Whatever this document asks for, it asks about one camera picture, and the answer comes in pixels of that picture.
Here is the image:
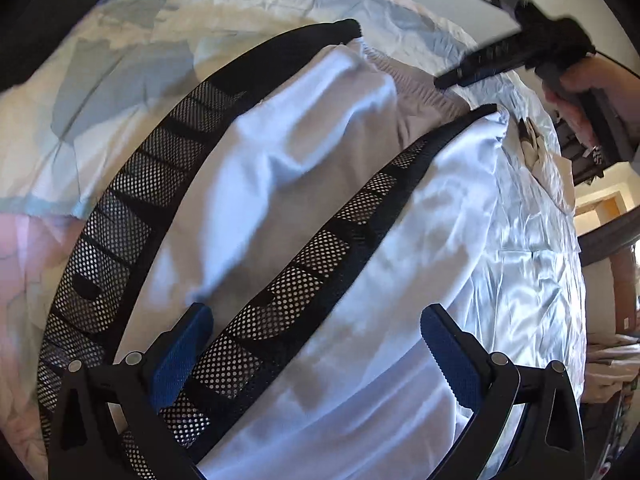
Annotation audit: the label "patterned pastel bedsheet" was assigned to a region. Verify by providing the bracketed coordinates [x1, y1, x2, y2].
[0, 0, 583, 480]

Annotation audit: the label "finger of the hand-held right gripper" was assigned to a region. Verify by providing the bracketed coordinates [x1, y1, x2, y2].
[434, 32, 528, 88]

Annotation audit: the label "black cushion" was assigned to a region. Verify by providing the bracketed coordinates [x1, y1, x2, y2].
[0, 0, 131, 93]

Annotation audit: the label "beige cloth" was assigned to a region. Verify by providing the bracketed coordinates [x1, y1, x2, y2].
[517, 115, 576, 211]

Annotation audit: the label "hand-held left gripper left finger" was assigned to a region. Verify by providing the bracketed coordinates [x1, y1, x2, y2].
[47, 302, 216, 480]

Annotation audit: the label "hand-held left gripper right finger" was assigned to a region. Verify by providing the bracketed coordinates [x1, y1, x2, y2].
[420, 304, 586, 480]

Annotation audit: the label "person's right hand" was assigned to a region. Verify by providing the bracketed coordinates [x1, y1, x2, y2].
[542, 57, 640, 138]

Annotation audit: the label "white shorts black mesh stripes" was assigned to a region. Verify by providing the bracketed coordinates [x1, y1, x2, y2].
[30, 17, 511, 480]

